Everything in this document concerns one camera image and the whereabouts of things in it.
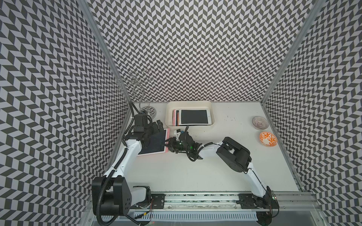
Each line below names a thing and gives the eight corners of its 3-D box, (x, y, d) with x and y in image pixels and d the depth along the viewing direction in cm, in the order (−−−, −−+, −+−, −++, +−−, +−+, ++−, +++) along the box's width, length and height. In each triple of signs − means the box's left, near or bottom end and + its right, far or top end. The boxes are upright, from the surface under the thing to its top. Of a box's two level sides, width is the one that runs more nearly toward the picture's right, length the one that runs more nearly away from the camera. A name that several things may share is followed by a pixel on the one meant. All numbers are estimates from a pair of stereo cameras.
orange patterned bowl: (260, 147, 95) (264, 143, 90) (256, 136, 101) (259, 131, 96) (274, 147, 95) (279, 143, 90) (269, 136, 101) (273, 131, 96)
